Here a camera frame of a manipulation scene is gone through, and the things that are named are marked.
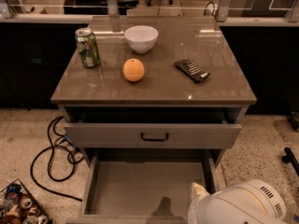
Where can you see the orange fruit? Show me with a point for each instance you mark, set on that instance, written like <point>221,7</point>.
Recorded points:
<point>133,70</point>

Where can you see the grey drawer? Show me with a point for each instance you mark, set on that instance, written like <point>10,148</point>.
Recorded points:
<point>153,127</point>
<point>144,186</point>

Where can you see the grey cabinet with glossy top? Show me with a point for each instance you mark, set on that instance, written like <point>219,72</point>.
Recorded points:
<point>198,39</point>

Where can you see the green soda can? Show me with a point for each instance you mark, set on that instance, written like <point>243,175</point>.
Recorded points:
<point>87,47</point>

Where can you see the white ceramic bowl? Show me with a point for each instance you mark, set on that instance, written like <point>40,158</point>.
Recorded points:
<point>141,38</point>

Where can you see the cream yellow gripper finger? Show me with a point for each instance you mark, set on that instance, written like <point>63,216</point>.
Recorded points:
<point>197,190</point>

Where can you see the dark snack bar packet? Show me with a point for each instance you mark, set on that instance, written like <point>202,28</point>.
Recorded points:
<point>191,70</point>

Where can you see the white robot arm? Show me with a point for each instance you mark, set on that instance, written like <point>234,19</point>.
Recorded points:
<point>250,202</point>

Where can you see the grey top drawer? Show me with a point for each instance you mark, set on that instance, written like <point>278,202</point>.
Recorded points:
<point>153,127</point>

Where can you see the wire basket of cans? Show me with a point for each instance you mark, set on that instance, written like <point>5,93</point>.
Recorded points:
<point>19,206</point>

